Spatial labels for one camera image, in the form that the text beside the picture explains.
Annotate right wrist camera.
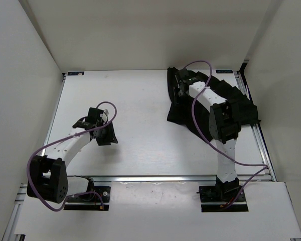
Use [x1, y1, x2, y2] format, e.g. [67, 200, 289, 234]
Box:
[175, 68, 196, 82]

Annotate aluminium frame rail right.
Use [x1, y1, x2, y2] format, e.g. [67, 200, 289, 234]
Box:
[234, 71, 277, 182]

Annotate aluminium frame rail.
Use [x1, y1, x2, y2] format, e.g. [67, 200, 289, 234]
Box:
[66, 175, 271, 183]
[234, 71, 277, 182]

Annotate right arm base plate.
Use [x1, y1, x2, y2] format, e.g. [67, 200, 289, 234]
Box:
[197, 186, 249, 213]

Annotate blue label left corner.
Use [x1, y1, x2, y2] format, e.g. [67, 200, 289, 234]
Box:
[67, 71, 85, 76]

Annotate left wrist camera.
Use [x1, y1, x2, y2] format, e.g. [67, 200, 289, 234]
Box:
[85, 107, 109, 127]

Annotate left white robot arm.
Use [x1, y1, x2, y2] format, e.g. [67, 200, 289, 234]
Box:
[27, 121, 118, 211]

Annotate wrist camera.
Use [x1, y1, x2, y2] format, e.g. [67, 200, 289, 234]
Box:
[175, 68, 196, 82]
[85, 107, 109, 127]

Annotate white front cover board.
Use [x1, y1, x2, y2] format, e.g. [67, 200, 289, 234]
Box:
[14, 182, 301, 240]

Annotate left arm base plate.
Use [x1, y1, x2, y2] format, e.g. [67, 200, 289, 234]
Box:
[64, 183, 111, 211]

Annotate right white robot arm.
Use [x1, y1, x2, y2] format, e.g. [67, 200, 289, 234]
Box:
[172, 81, 241, 201]

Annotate black pleated skirt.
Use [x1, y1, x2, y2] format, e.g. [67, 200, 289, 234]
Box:
[167, 67, 260, 141]

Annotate aluminium frame rail front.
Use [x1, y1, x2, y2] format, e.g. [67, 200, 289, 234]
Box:
[66, 175, 271, 183]

